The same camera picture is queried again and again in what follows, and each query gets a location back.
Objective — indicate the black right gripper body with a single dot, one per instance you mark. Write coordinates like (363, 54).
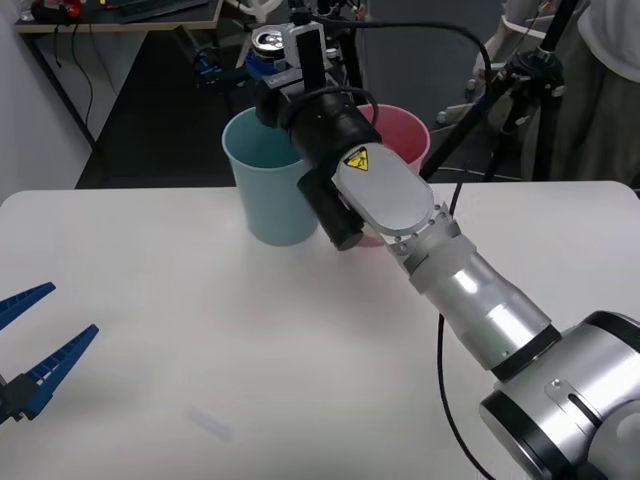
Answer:
(277, 97)

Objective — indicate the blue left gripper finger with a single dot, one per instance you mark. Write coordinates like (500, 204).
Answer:
(55, 367)
(25, 300)

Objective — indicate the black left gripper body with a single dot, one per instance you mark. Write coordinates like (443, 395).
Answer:
(3, 400)

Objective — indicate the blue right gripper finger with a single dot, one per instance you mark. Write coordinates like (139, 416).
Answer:
(260, 66)

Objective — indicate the silver grey drink can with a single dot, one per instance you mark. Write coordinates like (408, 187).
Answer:
(270, 40)

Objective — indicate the silver and black right arm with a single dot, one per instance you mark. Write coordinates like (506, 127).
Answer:
(395, 195)

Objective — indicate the person's hand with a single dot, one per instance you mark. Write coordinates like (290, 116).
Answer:
(495, 47)

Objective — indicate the white swivel chair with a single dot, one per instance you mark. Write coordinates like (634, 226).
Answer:
(255, 7)

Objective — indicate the dark desk with wooden edge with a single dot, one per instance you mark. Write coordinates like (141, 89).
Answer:
(165, 25)

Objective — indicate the pale blue plastic bin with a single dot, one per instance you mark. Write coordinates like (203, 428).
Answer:
(265, 205)

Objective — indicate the black keyboard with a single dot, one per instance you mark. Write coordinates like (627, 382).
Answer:
(160, 10)

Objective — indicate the pink plastic bin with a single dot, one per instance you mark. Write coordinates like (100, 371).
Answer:
(405, 135)

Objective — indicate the person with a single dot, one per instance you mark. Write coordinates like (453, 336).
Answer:
(600, 100)

